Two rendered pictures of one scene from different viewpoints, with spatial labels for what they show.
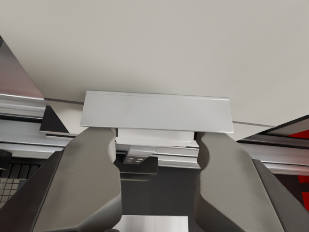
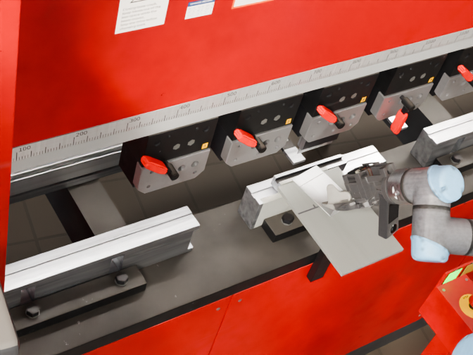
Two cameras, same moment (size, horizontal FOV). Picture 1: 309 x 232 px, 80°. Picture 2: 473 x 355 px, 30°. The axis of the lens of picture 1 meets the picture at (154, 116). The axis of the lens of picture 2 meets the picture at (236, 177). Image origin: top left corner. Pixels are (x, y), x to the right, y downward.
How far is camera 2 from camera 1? 1.99 m
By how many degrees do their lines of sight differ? 53
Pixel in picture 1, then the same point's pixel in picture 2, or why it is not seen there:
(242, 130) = (300, 206)
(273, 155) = (101, 162)
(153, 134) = (319, 186)
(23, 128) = not seen: hidden behind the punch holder
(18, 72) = not seen: hidden behind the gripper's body
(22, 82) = not seen: hidden behind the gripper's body
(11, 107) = (352, 159)
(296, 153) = (67, 175)
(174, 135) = (312, 189)
